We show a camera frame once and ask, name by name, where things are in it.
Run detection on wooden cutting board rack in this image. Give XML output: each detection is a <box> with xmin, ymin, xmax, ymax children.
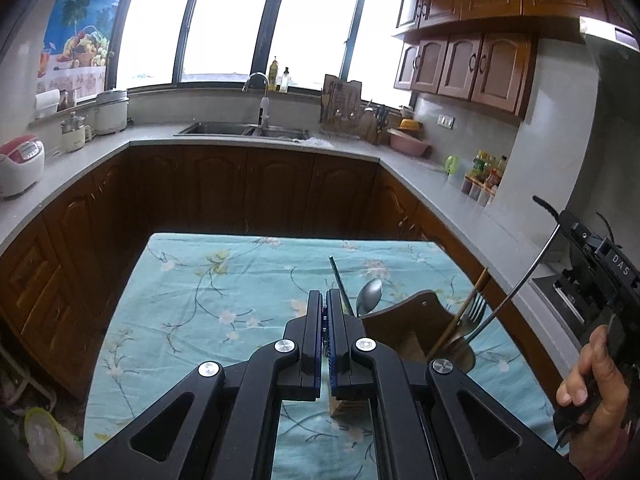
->
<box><xmin>320</xmin><ymin>74</ymin><xmax>378</xmax><ymax>143</ymax></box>

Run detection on steel sink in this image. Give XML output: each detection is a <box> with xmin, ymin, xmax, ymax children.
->
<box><xmin>174</xmin><ymin>121</ymin><xmax>311</xmax><ymax>141</ymax></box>

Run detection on spice jar set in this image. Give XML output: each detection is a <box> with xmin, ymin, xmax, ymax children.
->
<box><xmin>464</xmin><ymin>176</ymin><xmax>498</xmax><ymax>207</ymax></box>

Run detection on blue floral tablecloth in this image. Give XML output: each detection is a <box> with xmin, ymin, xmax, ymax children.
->
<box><xmin>82</xmin><ymin>232</ymin><xmax>571</xmax><ymax>480</ymax></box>

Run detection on wooden wall cabinets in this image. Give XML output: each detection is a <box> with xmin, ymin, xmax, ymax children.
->
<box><xmin>392</xmin><ymin>0</ymin><xmax>608</xmax><ymax>118</ymax></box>

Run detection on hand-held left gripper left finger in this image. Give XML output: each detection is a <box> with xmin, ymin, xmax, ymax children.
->
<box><xmin>65</xmin><ymin>290</ymin><xmax>326</xmax><ymax>480</ymax></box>

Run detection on silver metal fork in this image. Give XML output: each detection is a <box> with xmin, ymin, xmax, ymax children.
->
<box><xmin>450</xmin><ymin>292</ymin><xmax>488</xmax><ymax>341</ymax></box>

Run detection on green rim plastic container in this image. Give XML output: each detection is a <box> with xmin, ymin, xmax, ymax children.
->
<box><xmin>24</xmin><ymin>406</ymin><xmax>68</xmax><ymax>476</ymax></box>

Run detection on wooden base cabinets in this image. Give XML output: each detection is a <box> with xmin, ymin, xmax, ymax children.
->
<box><xmin>0</xmin><ymin>145</ymin><xmax>566</xmax><ymax>401</ymax></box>

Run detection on range hood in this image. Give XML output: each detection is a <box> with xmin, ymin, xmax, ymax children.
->
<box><xmin>580</xmin><ymin>15</ymin><xmax>640</xmax><ymax>121</ymax></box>

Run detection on red white rice cooker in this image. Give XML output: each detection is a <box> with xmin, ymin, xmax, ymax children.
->
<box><xmin>0</xmin><ymin>135</ymin><xmax>46</xmax><ymax>198</ymax></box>

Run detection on chrome faucet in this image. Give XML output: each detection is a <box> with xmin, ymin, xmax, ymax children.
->
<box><xmin>242</xmin><ymin>72</ymin><xmax>271</xmax><ymax>128</ymax></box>

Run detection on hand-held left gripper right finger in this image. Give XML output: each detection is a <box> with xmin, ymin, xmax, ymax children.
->
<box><xmin>326</xmin><ymin>287</ymin><xmax>583</xmax><ymax>480</ymax></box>

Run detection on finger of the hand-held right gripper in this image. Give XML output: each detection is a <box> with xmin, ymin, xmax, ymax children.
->
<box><xmin>558</xmin><ymin>209</ymin><xmax>603</xmax><ymax>248</ymax></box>

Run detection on small white electric kettle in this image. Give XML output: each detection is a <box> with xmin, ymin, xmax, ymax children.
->
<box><xmin>61</xmin><ymin>112</ymin><xmax>93</xmax><ymax>153</ymax></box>

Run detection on kitchen window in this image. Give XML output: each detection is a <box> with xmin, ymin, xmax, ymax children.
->
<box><xmin>114</xmin><ymin>0</ymin><xmax>413</xmax><ymax>106</ymax></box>

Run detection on fruit wall poster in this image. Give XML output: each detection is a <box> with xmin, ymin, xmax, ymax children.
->
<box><xmin>37</xmin><ymin>0</ymin><xmax>126</xmax><ymax>106</ymax></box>

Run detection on grey kitchen countertop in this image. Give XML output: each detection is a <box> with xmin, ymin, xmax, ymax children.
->
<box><xmin>0</xmin><ymin>120</ymin><xmax>586</xmax><ymax>361</ymax></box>

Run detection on wooden utensil holder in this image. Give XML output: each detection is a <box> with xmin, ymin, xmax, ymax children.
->
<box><xmin>330</xmin><ymin>290</ymin><xmax>476</xmax><ymax>417</ymax></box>

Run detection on white electric cooker pot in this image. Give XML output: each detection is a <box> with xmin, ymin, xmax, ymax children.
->
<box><xmin>94</xmin><ymin>89</ymin><xmax>130</xmax><ymax>136</ymax></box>

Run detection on person's right forearm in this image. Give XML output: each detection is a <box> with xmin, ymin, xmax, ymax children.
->
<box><xmin>570</xmin><ymin>430</ymin><xmax>636</xmax><ymax>480</ymax></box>

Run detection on pink basin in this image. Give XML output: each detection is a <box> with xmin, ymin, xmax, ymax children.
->
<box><xmin>387</xmin><ymin>127</ymin><xmax>432</xmax><ymax>157</ymax></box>

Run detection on metal spoon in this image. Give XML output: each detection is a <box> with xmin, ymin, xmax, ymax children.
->
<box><xmin>356</xmin><ymin>278</ymin><xmax>384</xmax><ymax>317</ymax></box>

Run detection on person's right hand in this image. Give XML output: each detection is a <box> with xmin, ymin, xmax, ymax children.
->
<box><xmin>556</xmin><ymin>325</ymin><xmax>631</xmax><ymax>461</ymax></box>

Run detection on wooden chopstick patterned end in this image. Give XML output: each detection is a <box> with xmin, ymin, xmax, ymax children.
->
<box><xmin>427</xmin><ymin>266</ymin><xmax>490</xmax><ymax>361</ymax></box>

